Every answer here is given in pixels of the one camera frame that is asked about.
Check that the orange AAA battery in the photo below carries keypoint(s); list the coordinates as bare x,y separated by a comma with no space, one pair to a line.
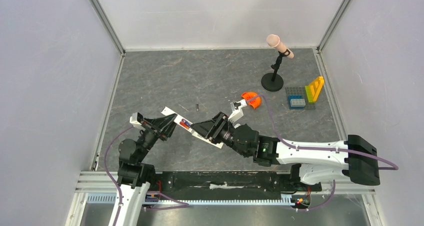
184,125

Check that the green lego brick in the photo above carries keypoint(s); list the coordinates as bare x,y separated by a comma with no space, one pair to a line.
308,94

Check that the blue lego brick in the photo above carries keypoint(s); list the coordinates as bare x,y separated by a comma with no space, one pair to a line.
296,102

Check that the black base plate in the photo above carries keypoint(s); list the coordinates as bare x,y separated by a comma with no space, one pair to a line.
227,185

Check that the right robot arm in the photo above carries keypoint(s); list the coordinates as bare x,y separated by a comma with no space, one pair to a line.
312,162

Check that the black microphone stand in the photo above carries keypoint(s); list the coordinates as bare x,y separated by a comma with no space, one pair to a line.
272,81

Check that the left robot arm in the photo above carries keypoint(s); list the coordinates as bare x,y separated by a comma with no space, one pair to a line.
134,178

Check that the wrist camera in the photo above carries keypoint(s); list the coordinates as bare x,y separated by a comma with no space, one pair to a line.
237,110
136,120

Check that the orange plastic basket piece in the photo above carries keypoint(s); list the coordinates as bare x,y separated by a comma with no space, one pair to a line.
252,99

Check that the grey lego baseplate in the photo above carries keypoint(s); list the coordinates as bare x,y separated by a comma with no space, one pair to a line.
299,91

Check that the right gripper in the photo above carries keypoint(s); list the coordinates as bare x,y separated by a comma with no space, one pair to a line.
218,130

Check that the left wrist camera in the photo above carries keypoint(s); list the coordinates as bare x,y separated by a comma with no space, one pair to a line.
136,120

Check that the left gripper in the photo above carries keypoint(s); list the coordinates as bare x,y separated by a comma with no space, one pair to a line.
167,123

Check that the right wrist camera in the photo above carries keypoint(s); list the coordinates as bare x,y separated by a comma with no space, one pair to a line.
237,110

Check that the pink microphone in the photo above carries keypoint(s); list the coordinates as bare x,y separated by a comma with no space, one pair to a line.
274,41

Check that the yellow lego piece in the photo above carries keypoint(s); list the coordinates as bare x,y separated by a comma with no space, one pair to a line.
315,88

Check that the white cable duct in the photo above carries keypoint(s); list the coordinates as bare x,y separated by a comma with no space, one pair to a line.
110,198

